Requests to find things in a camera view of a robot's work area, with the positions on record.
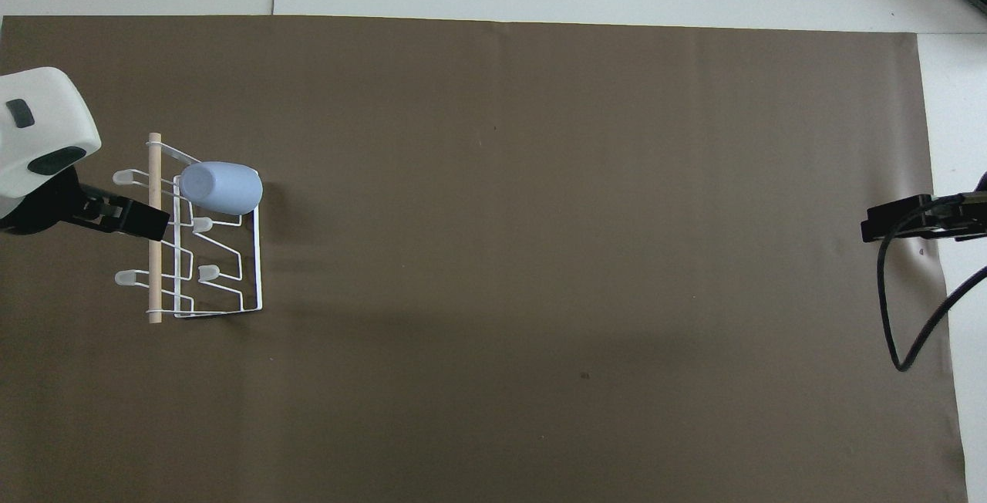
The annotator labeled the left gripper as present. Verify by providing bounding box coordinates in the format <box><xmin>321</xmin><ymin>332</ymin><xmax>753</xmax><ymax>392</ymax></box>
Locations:
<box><xmin>0</xmin><ymin>166</ymin><xmax>90</xmax><ymax>236</ymax></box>

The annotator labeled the light blue cup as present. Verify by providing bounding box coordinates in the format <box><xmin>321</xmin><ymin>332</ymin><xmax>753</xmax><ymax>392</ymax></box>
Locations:
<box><xmin>178</xmin><ymin>161</ymin><xmax>264</xmax><ymax>217</ymax></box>

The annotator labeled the white wire cup holder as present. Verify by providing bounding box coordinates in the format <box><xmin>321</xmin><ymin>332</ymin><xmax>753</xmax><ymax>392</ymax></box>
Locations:
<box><xmin>113</xmin><ymin>132</ymin><xmax>264</xmax><ymax>325</ymax></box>

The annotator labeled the black cable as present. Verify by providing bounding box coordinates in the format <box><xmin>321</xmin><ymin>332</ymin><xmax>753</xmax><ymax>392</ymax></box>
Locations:
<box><xmin>877</xmin><ymin>193</ymin><xmax>987</xmax><ymax>373</ymax></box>

